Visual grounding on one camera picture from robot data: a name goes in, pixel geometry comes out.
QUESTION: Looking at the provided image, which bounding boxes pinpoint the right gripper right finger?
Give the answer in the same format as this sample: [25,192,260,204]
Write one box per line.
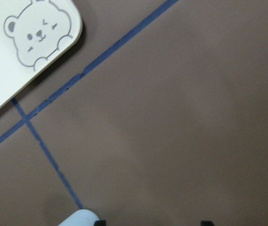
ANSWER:
[200,220,214,226]

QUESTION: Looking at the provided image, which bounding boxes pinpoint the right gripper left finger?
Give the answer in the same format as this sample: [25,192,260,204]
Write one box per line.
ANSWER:
[95,220,106,226]

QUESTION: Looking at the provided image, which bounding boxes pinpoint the light blue plastic cup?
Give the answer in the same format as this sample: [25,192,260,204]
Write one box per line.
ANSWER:
[58,209,100,226]

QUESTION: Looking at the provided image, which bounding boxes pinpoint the cream bear tray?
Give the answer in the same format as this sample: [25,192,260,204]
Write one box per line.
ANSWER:
[0,0,83,108]

